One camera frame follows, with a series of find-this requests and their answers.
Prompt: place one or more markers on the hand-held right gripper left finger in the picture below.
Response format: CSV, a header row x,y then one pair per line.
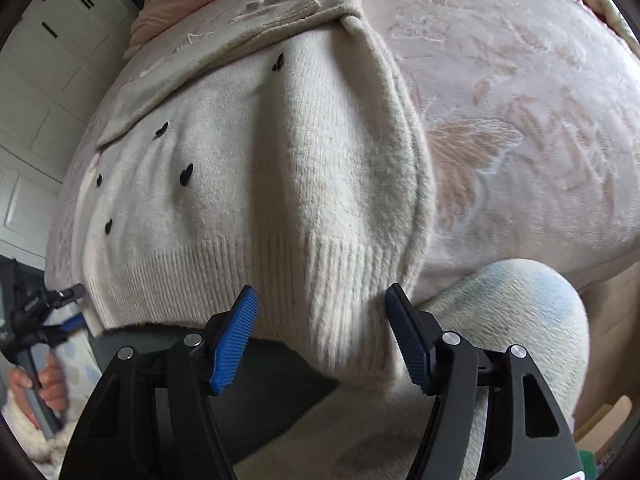
x,y
234,342

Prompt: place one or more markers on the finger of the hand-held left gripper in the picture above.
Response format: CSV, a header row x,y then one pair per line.
x,y
70,323
70,292

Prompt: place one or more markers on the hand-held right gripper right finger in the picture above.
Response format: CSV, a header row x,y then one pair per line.
x,y
407,345

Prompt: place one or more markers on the cream knit sweater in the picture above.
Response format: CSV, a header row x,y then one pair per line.
x,y
300,160

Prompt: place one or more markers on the person's left forearm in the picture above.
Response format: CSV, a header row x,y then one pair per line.
x,y
25,435

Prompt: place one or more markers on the person's left hand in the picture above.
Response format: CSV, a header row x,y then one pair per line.
x,y
52,382

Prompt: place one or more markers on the person's fluffy pajama leg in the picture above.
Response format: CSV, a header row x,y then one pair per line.
x,y
80,365
525,310

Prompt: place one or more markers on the white wardrobe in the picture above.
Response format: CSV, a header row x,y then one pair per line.
x,y
50,85

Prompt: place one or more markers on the bed with pink floral cover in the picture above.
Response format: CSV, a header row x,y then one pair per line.
x,y
500,110

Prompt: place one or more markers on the pink duvet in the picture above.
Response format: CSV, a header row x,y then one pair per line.
x,y
160,15

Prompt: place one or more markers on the cream fluffy blanket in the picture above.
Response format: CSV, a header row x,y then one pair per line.
x,y
605,7

